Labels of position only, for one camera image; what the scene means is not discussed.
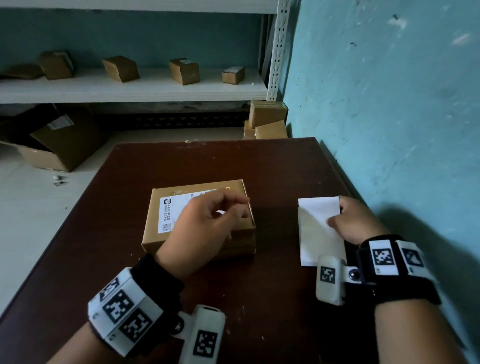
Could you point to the person's right hand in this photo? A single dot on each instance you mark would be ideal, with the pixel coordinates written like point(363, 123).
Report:
point(356, 221)

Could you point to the person's left hand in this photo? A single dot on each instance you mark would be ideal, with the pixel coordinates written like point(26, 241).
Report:
point(198, 232)

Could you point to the brown cardboard box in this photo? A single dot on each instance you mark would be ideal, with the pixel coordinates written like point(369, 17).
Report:
point(168, 228)

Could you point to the white shipping label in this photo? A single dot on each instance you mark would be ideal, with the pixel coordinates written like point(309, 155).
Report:
point(174, 210)

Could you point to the translucent label backing paper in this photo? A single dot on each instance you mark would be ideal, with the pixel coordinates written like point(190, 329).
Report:
point(318, 232)

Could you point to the person's right forearm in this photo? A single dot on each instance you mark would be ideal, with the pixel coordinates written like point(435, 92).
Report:
point(416, 333)

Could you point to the person's left forearm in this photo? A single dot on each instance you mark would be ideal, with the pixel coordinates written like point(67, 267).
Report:
point(82, 348)

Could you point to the large open cardboard carton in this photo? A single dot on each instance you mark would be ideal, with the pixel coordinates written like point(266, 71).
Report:
point(71, 144)

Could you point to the black right wristband, marker tiles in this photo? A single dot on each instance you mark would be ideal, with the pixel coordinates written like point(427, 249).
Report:
point(397, 262)

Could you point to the black wristband, marker tiles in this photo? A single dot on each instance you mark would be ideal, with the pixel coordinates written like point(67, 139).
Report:
point(397, 262)
point(131, 311)

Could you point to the white marker cube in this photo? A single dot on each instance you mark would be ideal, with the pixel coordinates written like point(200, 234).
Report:
point(330, 281)

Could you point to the black left wristband, marker tiles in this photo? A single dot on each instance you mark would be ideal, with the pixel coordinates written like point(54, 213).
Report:
point(131, 311)

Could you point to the taped brown stacked parcel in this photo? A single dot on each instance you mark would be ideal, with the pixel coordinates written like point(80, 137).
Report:
point(267, 114)
point(248, 131)
point(270, 130)

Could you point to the white metal shelf rack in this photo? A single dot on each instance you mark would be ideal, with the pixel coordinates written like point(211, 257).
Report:
point(150, 88)

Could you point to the small metal floor debris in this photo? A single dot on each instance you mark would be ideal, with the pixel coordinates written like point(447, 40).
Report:
point(57, 176)

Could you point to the row of small brown parcels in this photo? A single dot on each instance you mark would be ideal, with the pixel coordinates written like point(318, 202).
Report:
point(120, 69)

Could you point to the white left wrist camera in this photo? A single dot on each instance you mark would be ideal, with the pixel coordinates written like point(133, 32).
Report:
point(204, 337)

